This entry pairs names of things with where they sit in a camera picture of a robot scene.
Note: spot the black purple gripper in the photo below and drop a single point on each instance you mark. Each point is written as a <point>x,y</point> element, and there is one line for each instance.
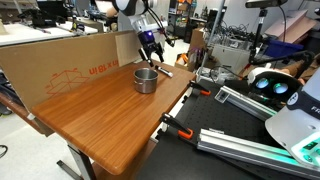
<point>148,40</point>

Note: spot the black Expo marker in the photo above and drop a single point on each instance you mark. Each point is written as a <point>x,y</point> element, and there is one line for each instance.
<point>165,71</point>

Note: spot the small stainless steel pot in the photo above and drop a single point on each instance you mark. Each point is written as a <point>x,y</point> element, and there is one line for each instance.
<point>146,86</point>

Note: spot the orange box of items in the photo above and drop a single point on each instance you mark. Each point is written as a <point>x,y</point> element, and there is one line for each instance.
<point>185,61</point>

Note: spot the grey office chair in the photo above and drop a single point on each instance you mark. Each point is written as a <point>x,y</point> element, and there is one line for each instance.
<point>123,24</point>

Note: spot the dark storage shelf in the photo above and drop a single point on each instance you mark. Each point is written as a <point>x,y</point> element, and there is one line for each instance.
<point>180,16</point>

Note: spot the brown cardboard box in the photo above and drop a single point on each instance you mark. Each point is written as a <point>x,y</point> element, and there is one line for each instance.
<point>197,38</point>

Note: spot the small black orange spring clamp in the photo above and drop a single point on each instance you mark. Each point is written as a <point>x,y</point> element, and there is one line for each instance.
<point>200,89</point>

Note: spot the seated person in dark shirt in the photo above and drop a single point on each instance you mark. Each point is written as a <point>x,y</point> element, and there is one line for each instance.
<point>111,12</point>

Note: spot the silver metal pole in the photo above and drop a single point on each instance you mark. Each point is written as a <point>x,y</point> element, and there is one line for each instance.
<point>213,30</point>

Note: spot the large black orange spring clamp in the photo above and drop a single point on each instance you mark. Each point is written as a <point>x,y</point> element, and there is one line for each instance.
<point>173,121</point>

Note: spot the white equipment box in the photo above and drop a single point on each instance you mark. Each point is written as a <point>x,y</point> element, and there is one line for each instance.
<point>230,56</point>

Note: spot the black perforated breadboard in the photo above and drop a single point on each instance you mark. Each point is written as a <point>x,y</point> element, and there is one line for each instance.
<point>216,116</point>

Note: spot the brown cardboard box panel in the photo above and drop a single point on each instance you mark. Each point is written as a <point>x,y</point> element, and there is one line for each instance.
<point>50,63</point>

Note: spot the white VR headset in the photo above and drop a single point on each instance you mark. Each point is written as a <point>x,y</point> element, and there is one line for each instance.
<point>266,75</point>

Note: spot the black device on workbench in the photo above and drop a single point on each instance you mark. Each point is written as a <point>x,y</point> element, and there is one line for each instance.
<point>40,18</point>

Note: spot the grey metal table leg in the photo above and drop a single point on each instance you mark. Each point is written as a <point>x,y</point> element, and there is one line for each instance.
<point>81,160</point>

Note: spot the white workbench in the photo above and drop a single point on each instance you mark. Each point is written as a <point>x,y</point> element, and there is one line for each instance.
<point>26,33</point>

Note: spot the blue plastic bin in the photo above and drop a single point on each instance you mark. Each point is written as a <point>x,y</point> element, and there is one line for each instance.
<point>283,48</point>

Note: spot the flat cardboard sheets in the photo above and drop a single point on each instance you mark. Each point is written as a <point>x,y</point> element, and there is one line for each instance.
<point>293,23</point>

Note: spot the dark wooden side table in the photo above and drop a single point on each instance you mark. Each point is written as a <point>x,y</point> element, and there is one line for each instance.
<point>16,111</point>

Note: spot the person in brown jacket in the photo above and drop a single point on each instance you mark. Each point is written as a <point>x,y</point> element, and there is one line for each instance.
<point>310,68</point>

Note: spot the short aluminium extrusion rail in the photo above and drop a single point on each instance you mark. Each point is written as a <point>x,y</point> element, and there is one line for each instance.
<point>243,101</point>

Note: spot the black camera stand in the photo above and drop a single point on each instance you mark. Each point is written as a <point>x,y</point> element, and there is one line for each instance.
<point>258,33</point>

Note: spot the long aluminium extrusion rail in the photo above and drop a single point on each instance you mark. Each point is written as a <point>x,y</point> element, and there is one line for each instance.
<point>233,145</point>

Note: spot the black camera on stand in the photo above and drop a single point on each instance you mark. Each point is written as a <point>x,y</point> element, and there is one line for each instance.
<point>263,3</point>

